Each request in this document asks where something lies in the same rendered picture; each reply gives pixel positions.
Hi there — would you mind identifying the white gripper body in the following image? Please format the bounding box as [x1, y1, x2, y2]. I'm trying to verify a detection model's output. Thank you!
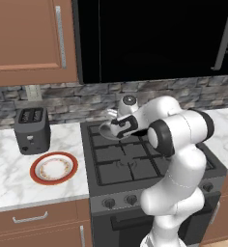
[105, 108, 120, 121]

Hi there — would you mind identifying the grey pan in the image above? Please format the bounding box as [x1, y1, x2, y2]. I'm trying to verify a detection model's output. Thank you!
[98, 121, 145, 143]

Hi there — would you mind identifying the dark grey stove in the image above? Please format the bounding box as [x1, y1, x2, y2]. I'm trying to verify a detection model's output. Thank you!
[79, 118, 228, 247]

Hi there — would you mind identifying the black stove knob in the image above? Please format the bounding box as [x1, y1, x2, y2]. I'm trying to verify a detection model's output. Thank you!
[126, 194, 139, 206]
[102, 197, 117, 209]
[202, 181, 214, 193]

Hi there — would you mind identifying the red rimmed white plate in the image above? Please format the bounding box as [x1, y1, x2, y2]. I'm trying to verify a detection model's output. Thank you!
[29, 151, 79, 186]

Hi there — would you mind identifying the dark grey toaster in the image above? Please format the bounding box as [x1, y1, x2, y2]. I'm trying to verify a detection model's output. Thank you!
[14, 106, 52, 156]

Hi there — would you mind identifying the black microwave oven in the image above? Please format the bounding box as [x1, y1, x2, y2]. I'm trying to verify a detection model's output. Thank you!
[71, 0, 228, 85]

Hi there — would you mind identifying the black oven door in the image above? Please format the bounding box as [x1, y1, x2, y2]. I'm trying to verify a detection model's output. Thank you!
[108, 191, 222, 247]

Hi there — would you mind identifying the brown drawer front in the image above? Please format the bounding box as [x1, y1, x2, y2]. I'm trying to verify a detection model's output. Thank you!
[0, 200, 81, 237]

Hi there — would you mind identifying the brown base cupboard door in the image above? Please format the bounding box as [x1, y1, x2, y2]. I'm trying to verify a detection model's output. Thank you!
[0, 221, 89, 247]
[201, 174, 228, 245]

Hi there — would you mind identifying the grey wall outlet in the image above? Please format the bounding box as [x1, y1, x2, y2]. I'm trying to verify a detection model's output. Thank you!
[24, 84, 43, 101]

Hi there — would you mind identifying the silver wall cupboard handle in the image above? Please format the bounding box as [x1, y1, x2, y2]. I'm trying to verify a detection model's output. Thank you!
[55, 5, 68, 69]

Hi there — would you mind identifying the black oven door handle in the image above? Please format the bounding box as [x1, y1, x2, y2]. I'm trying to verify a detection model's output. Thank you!
[110, 214, 157, 232]

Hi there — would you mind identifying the brown wall cupboard door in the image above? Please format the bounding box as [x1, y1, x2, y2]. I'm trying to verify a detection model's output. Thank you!
[0, 0, 79, 88]

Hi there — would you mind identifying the silver base cupboard handle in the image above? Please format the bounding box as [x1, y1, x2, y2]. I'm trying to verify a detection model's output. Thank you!
[79, 225, 87, 247]
[210, 202, 221, 226]

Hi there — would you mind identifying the silver drawer handle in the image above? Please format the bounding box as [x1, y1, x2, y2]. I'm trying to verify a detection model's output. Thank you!
[12, 210, 49, 224]

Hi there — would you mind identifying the grey microwave handle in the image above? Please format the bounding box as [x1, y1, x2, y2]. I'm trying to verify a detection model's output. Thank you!
[210, 0, 228, 71]

